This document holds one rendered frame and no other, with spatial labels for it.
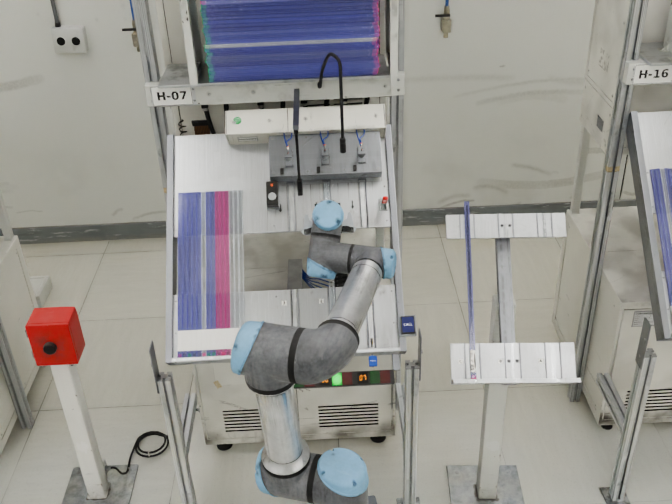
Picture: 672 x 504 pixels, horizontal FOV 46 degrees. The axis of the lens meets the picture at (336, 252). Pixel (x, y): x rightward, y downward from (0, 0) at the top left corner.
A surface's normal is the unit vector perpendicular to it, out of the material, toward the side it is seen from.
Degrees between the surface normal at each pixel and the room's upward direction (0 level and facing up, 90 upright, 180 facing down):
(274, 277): 0
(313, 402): 90
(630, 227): 0
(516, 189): 90
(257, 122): 43
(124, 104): 90
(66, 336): 90
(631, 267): 0
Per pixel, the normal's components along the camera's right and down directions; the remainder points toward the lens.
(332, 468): 0.09, -0.83
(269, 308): 0.00, -0.25
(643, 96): 0.04, 0.53
